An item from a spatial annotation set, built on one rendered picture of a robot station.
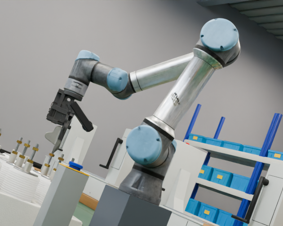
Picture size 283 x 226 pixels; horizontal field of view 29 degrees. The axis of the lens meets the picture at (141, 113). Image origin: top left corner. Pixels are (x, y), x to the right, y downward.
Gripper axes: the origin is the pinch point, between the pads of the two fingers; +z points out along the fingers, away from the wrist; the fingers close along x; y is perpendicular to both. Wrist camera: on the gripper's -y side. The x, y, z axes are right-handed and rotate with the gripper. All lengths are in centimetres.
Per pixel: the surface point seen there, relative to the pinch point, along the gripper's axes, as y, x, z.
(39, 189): 0.6, 15.4, 13.1
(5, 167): 12.7, 17.6, 10.6
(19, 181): 7.0, 30.4, 12.0
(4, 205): 8.2, 34.1, 19.1
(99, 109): -66, -688, -88
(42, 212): -1.5, 41.7, 16.5
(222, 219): -266, -532, 0
